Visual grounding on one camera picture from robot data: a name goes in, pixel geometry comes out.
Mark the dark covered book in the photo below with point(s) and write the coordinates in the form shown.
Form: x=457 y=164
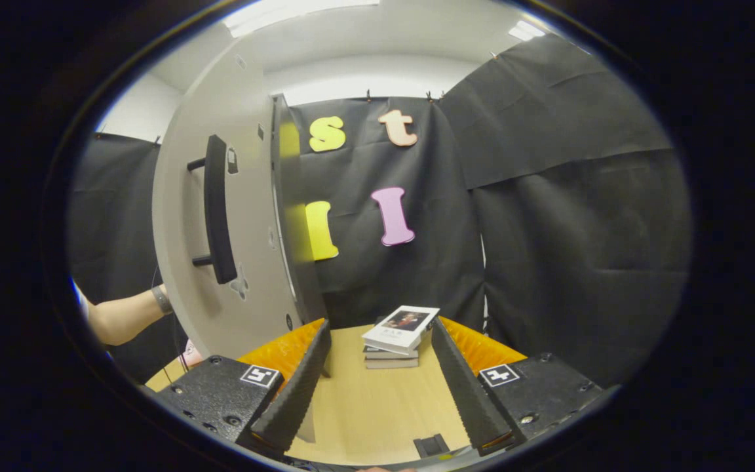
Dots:
x=384 y=354

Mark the dark grey wristband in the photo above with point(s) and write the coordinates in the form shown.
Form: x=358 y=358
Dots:
x=162 y=300

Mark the pink plush toy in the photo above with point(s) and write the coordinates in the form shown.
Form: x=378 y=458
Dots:
x=192 y=354

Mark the beige covered book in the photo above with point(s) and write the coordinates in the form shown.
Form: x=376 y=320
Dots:
x=390 y=364

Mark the white book with portrait cover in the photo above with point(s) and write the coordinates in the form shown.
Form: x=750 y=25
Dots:
x=400 y=328

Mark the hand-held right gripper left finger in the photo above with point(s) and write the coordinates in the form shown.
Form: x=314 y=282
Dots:
x=299 y=393

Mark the small ceiling light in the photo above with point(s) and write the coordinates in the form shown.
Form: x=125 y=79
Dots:
x=525 y=30

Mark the light grey cabinet door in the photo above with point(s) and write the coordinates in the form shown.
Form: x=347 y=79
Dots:
x=253 y=216

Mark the long ceiling light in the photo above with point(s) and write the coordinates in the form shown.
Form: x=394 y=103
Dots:
x=286 y=14

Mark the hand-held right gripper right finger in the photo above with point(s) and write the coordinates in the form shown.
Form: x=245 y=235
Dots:
x=466 y=393

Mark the black backdrop cloth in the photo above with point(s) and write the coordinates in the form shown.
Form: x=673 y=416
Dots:
x=567 y=229

